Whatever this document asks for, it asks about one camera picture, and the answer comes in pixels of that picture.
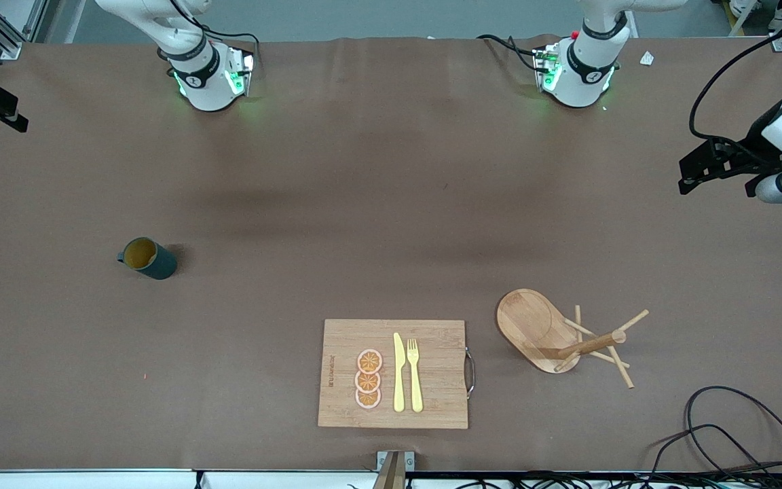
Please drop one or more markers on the white paper scrap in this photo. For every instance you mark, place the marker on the white paper scrap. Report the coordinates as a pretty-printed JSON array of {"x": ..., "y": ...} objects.
[{"x": 647, "y": 58}]

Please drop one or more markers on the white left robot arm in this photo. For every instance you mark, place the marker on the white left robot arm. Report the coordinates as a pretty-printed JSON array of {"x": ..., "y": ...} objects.
[{"x": 584, "y": 71}]

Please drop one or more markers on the yellow plastic fork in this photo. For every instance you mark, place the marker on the yellow plastic fork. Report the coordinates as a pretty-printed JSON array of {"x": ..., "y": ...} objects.
[{"x": 415, "y": 380}]

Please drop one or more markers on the dark teal cup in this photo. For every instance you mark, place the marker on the dark teal cup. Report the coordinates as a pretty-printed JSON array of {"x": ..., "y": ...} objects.
[{"x": 153, "y": 259}]

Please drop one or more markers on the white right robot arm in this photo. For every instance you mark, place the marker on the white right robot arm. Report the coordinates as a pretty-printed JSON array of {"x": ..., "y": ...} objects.
[{"x": 204, "y": 75}]

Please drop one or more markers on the wooden cup rack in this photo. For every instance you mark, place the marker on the wooden cup rack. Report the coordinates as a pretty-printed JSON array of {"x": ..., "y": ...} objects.
[{"x": 537, "y": 326}]

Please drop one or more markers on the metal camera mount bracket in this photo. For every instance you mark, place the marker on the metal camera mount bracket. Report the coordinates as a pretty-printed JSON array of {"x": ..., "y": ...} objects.
[{"x": 394, "y": 468}]

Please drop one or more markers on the toy orange slice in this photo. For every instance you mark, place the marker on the toy orange slice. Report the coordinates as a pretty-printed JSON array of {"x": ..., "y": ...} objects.
[{"x": 369, "y": 361}]

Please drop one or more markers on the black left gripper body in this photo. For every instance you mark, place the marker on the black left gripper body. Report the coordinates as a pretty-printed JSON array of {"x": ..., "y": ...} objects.
[{"x": 751, "y": 152}]

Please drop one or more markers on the yellow plastic knife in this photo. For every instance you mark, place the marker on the yellow plastic knife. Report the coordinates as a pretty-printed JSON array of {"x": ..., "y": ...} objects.
[{"x": 398, "y": 373}]

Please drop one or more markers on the wooden cutting board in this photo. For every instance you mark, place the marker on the wooden cutting board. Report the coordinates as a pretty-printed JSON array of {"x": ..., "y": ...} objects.
[{"x": 432, "y": 380}]

